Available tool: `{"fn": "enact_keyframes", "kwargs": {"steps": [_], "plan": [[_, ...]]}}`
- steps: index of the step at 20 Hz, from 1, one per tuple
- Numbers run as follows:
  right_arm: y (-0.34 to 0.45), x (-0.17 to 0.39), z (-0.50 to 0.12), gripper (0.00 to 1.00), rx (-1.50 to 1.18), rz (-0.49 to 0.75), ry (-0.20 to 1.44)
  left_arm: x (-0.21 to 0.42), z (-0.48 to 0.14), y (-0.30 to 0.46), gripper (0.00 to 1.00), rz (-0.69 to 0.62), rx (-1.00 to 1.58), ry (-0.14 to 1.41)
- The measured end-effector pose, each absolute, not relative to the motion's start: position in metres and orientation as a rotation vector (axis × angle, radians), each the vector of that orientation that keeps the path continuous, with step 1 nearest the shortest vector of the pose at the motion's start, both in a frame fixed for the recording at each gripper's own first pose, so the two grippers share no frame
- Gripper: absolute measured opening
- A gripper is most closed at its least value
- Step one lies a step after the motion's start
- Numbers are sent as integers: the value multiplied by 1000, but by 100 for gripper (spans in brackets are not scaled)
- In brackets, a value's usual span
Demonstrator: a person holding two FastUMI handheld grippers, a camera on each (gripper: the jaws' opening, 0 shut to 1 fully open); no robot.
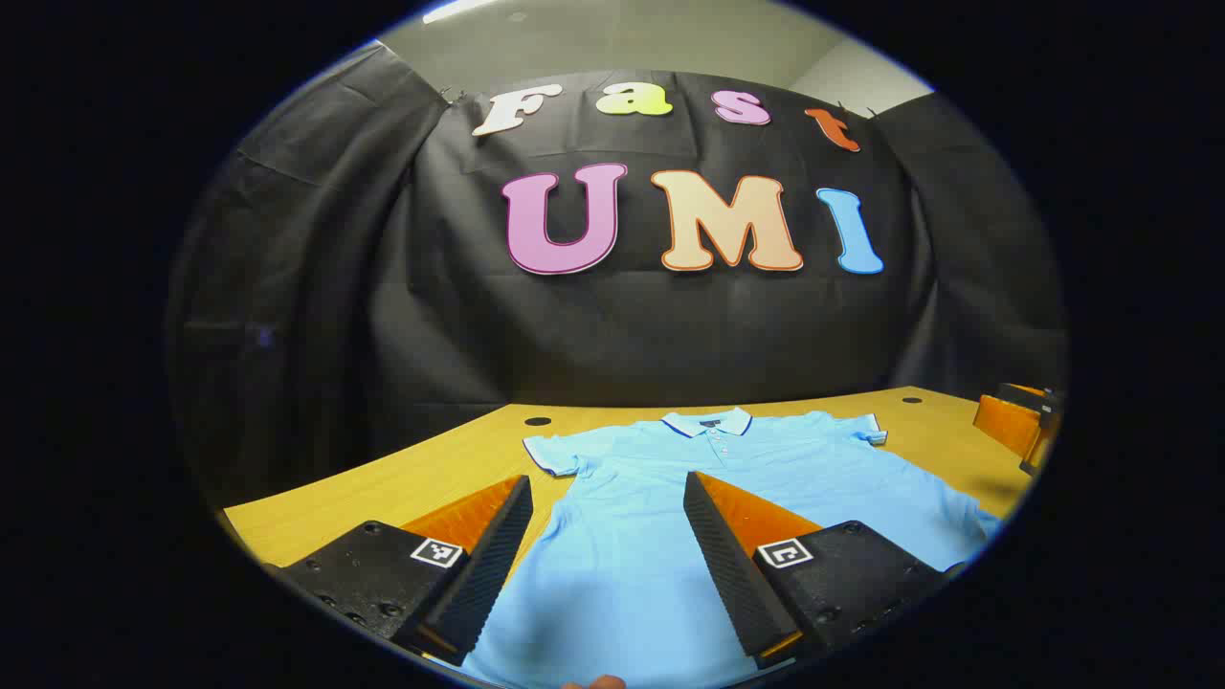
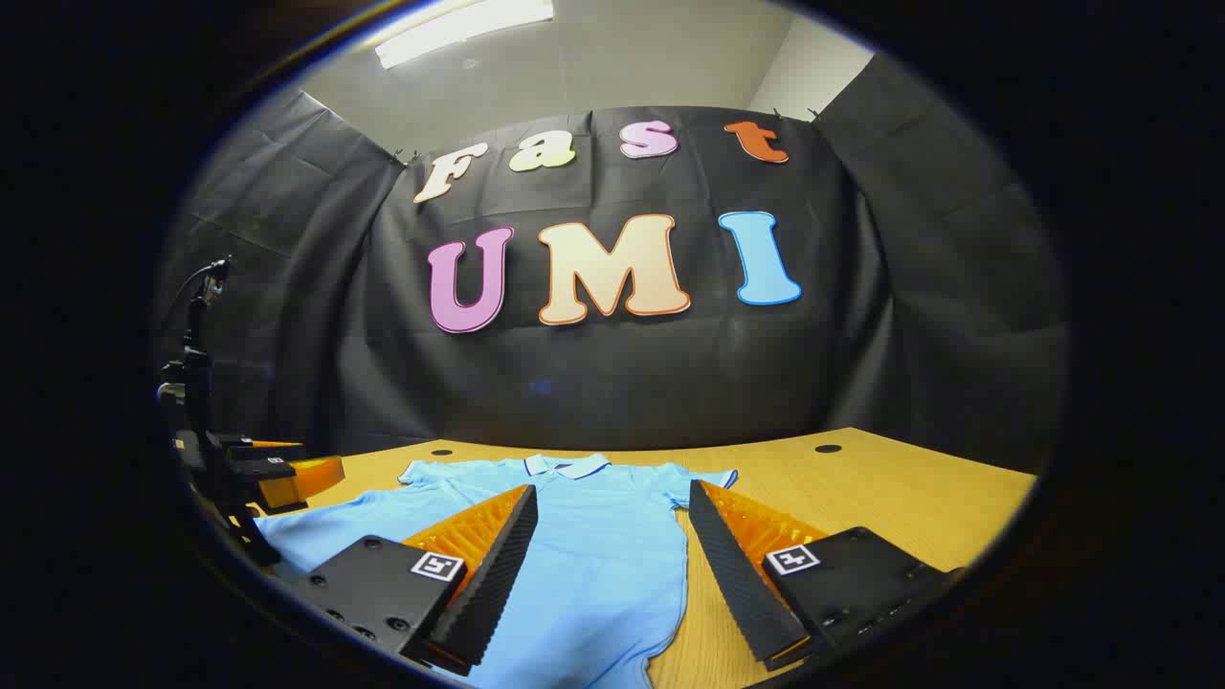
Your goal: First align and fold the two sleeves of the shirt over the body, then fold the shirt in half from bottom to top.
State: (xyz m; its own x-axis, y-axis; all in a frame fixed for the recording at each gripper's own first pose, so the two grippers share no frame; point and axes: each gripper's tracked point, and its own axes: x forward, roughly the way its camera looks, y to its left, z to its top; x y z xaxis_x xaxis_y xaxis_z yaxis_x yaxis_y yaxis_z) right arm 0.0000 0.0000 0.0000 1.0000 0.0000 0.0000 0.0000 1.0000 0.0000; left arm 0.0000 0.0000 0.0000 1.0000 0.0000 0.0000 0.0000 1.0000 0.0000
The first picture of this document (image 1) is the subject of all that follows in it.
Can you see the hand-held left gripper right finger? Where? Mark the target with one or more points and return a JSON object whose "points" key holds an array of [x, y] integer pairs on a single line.
{"points": [[727, 574]]}

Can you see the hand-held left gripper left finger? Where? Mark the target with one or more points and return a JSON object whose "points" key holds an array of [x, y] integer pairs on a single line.
{"points": [[498, 565]]}

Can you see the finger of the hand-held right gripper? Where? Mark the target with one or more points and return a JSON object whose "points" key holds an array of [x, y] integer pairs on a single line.
{"points": [[1010, 421], [1043, 445]]}

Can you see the light blue T-shirt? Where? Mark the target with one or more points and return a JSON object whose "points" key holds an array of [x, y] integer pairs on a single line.
{"points": [[622, 574]]}

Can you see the black backdrop cloth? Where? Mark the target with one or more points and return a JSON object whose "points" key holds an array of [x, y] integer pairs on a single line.
{"points": [[622, 335]]}

